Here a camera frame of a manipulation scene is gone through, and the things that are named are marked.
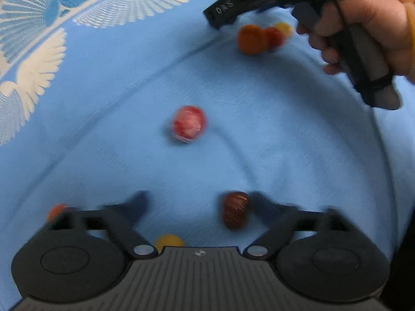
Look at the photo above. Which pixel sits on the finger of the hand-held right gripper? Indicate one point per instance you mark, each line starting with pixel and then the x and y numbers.
pixel 263 8

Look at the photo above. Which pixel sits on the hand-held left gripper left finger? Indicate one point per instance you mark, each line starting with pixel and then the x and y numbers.
pixel 141 202

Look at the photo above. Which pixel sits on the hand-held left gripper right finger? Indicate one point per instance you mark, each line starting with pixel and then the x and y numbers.
pixel 259 202

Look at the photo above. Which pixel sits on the dark red strawberry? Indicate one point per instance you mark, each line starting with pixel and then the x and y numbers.
pixel 235 210

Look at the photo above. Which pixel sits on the small orange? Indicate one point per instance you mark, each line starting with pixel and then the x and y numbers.
pixel 55 212

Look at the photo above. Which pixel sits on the person's right hand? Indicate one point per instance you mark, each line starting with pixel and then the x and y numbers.
pixel 389 26

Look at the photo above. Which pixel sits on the yellow round fruit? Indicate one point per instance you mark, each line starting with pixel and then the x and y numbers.
pixel 285 28
pixel 168 242

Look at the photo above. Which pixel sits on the large orange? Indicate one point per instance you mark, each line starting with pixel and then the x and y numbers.
pixel 251 40

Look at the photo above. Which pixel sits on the blue patterned tablecloth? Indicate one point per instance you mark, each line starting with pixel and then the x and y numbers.
pixel 291 136

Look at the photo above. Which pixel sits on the red and white round fruit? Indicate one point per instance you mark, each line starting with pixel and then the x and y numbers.
pixel 188 124

